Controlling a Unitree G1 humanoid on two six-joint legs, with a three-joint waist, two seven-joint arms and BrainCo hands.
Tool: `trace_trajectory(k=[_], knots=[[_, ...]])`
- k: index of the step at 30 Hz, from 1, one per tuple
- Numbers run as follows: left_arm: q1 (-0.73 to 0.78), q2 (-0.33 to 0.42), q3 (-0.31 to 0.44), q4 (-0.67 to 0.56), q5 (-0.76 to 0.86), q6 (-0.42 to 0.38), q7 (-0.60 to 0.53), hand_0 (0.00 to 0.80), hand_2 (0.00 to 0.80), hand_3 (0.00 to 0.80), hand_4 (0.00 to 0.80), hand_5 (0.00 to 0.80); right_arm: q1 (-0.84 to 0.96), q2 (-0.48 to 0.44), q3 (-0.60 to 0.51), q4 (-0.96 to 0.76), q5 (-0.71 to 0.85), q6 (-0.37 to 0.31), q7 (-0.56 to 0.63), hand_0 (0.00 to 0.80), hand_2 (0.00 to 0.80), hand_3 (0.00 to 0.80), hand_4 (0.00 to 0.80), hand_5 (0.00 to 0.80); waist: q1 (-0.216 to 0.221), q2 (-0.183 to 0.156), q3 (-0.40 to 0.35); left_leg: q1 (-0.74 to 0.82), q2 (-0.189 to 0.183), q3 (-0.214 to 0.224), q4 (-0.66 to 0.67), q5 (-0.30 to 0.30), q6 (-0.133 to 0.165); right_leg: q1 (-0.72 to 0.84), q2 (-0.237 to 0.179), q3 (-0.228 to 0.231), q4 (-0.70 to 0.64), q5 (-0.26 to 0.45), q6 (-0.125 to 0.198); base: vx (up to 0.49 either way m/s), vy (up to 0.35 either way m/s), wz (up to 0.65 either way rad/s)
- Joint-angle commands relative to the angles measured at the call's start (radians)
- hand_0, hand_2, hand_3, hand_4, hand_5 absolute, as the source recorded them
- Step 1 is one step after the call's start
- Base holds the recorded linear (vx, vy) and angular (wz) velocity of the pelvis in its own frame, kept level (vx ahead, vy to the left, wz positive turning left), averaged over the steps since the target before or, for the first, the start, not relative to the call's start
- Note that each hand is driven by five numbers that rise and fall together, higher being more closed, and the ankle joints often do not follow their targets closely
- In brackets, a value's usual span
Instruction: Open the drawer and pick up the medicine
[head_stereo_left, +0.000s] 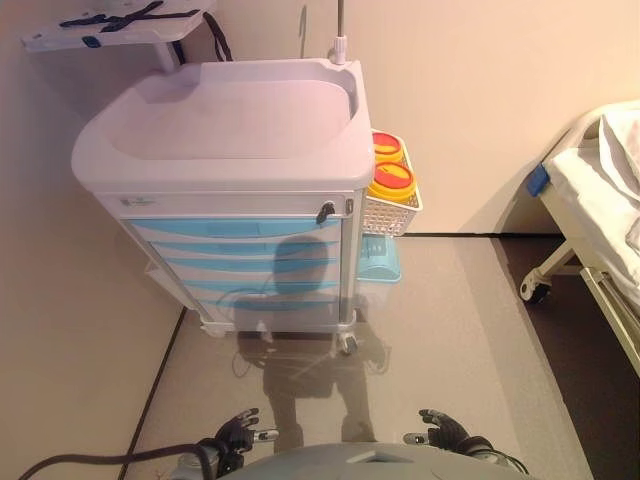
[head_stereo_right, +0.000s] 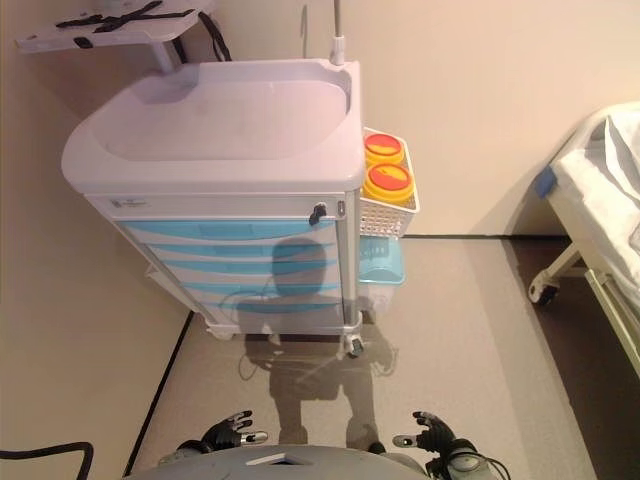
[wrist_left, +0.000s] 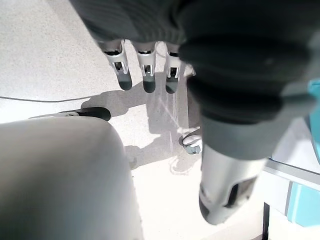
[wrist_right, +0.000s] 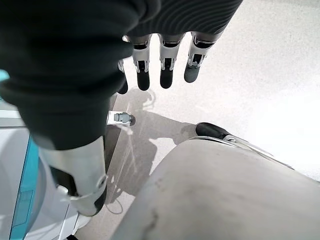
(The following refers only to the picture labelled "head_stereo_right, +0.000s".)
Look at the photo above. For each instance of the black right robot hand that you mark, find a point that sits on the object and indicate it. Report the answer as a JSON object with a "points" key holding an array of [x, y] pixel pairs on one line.
{"points": [[435, 440]]}

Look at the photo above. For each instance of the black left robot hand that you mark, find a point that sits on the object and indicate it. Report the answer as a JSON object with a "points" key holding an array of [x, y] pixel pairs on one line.
{"points": [[222, 436]]}

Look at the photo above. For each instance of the blue front cart drawer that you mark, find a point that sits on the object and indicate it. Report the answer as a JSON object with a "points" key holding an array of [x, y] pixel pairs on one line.
{"points": [[210, 270]]}

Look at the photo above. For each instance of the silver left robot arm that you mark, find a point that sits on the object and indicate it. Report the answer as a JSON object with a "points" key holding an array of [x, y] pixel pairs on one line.
{"points": [[182, 452]]}

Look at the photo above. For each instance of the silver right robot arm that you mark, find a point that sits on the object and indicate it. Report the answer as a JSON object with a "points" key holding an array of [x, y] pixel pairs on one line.
{"points": [[467, 462]]}

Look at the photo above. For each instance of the cart caster wheel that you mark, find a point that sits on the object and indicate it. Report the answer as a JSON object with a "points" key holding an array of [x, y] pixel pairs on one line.
{"points": [[356, 346]]}

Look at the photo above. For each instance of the light blue waste bin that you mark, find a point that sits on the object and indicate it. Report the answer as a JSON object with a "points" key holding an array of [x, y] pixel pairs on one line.
{"points": [[382, 270]]}

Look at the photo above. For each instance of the bed caster wheel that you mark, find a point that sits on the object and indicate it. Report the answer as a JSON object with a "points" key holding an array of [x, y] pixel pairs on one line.
{"points": [[546, 294]]}

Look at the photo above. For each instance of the white perforated side basket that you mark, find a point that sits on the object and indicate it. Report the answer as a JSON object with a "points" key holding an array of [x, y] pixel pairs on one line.
{"points": [[380, 220]]}

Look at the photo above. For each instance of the black cart lock key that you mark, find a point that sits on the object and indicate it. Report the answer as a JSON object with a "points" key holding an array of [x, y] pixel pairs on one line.
{"points": [[317, 214]]}

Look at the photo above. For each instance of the silver cart side latch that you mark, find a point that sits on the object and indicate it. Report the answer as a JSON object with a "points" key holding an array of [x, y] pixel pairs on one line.
{"points": [[341, 210]]}

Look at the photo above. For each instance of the yellow sharps container red lid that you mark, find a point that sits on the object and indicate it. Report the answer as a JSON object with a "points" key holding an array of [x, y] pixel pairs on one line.
{"points": [[391, 176], [384, 146]]}

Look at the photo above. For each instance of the white medical cart blue drawers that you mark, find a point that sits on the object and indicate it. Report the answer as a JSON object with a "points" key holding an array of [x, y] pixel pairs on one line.
{"points": [[225, 165]]}

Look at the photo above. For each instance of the blue bed corner clip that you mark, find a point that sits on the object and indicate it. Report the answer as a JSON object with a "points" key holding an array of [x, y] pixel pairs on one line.
{"points": [[546, 181]]}

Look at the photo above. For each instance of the white hospital bed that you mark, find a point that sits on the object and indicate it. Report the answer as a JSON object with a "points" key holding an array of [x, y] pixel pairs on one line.
{"points": [[600, 200]]}

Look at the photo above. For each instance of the grey IV pole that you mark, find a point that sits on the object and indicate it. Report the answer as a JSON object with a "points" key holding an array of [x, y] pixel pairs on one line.
{"points": [[338, 50]]}

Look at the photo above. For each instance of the white overbed tray table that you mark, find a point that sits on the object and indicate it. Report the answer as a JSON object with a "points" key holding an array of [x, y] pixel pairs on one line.
{"points": [[150, 30]]}

